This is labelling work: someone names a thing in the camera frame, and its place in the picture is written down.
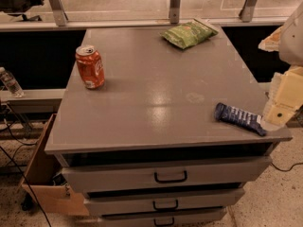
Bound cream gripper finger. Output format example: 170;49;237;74
258;26;282;52
262;65;303;127

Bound blue rxbar blueberry wrapper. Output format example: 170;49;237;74
214;103;266;136

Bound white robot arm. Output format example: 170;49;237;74
258;3;303;131

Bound green jalapeno chip bag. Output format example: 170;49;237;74
161;19;219;49

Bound top grey drawer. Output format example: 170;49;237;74
62;156;272;193

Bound grey drawer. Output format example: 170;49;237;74
84;188;244;216
62;156;272;193
98;207;226;227

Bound middle grey drawer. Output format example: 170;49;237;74
84;188;244;216

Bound grey drawer cabinet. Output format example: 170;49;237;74
45;25;294;227

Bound bottom grey drawer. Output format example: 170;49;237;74
98;207;226;227

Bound orange soda can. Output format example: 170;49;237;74
76;44;105;89

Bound brown cardboard box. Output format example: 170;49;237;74
20;114;89;216

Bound clear plastic water bottle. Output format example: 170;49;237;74
0;67;24;97

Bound black floor cable right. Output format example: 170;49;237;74
270;162;303;173

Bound black floor cable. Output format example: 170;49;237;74
270;162;303;173
0;101;53;227

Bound metal railing frame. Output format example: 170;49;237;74
0;0;303;31

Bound black floor cable left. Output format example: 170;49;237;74
0;101;53;227

